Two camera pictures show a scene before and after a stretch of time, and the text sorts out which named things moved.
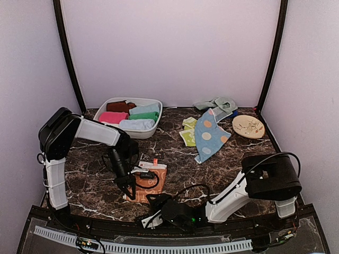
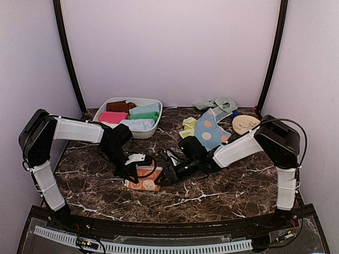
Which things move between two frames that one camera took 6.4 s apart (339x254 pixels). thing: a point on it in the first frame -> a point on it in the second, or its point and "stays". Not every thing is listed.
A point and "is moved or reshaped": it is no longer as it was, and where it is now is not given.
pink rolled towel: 113,117 stays
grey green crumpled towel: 222,107 stays
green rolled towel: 154,116 stays
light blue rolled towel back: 150,108 stays
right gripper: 161,199 -> 170,172
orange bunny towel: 144,187 is moved or reshaped
